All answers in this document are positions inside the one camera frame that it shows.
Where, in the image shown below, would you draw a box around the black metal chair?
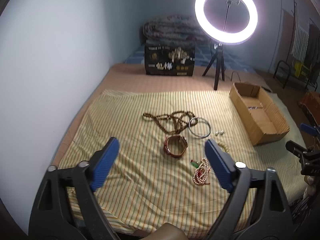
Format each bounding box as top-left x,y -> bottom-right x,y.
273,60 -> 291,89

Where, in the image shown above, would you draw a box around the black printed gift bag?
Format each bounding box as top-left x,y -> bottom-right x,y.
144,44 -> 195,76

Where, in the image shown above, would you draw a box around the blue patterned bedsheet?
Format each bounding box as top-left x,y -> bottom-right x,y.
123,43 -> 253,69

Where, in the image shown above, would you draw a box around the orange wooden box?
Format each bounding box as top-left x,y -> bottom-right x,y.
298,91 -> 320,126

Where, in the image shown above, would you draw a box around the tan bed cover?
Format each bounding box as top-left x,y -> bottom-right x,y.
51,63 -> 308,205

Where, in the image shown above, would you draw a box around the white pearl earrings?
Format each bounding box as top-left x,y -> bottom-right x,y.
215,131 -> 225,136

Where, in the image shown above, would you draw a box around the folded floral quilt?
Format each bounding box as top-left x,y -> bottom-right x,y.
143,14 -> 210,47

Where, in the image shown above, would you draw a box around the long brown bead necklace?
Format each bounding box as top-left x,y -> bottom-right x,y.
142,110 -> 196,135

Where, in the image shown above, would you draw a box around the dark metal bangle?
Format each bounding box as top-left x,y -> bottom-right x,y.
188,116 -> 212,139

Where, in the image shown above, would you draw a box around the black power cable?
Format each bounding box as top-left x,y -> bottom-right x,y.
223,52 -> 272,92

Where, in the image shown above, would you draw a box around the clothes drying rack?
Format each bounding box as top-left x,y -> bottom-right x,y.
290,3 -> 319,89

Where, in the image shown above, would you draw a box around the cardboard box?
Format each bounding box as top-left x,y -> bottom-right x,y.
229,82 -> 290,146

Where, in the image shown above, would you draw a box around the cream bead bracelet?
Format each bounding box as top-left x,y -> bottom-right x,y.
216,141 -> 230,153

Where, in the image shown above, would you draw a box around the black tripod stand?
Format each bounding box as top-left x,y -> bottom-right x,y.
202,43 -> 225,90

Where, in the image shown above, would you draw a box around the yellow striped cloth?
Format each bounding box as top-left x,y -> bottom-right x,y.
59,90 -> 264,238

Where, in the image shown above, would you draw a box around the white ring light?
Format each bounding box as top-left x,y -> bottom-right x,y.
194,0 -> 258,46

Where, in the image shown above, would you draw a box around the cream pearl necklace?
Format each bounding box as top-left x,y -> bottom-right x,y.
192,157 -> 212,186

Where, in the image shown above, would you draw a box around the red strap wristwatch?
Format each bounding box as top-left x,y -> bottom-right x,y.
163,135 -> 188,159

